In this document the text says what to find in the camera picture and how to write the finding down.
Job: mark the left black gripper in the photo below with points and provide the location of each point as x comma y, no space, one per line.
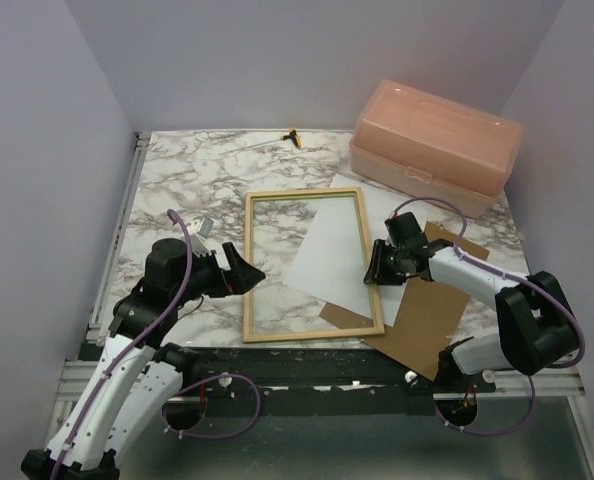
237,280

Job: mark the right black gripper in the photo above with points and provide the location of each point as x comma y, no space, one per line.
376,272

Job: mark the white photo paper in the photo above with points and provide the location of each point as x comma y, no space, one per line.
329,263

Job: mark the brown frame backing board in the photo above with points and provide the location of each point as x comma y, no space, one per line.
427,317

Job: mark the wooden picture frame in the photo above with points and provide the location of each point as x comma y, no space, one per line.
375,329

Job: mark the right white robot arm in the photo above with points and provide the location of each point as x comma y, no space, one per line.
535,325

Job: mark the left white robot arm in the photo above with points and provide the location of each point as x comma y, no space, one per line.
138,371

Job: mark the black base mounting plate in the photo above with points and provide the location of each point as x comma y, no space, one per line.
233,382

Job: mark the pink translucent plastic box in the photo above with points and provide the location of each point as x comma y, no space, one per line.
425,145

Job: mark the yellow black hex key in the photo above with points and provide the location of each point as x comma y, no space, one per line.
290,136

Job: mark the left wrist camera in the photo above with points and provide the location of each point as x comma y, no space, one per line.
199,230

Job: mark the aluminium rail left side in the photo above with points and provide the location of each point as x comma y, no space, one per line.
93,332

